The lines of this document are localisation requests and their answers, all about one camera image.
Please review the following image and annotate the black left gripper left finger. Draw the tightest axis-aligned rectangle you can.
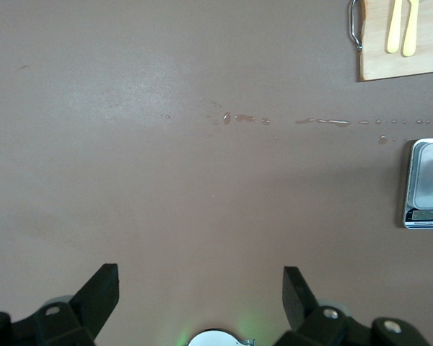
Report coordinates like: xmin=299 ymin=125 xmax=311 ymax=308
xmin=0 ymin=263 xmax=119 ymax=346

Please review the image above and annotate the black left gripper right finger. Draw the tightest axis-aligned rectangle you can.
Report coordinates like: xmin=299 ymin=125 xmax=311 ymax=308
xmin=274 ymin=265 xmax=432 ymax=346

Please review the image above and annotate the brown table mat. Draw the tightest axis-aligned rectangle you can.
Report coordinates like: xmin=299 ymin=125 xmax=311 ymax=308
xmin=0 ymin=0 xmax=433 ymax=346

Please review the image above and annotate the silver digital kitchen scale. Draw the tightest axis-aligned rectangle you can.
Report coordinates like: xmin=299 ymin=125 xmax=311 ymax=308
xmin=403 ymin=138 xmax=433 ymax=230

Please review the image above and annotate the wooden cutting board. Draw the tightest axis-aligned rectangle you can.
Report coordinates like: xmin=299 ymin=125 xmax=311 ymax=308
xmin=348 ymin=0 xmax=433 ymax=83

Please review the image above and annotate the yellow plastic fork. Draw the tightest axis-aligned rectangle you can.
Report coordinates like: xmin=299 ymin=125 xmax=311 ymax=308
xmin=386 ymin=0 xmax=403 ymax=54

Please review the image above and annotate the yellow plastic knife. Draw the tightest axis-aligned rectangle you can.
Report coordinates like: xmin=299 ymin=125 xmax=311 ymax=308
xmin=402 ymin=0 xmax=419 ymax=58

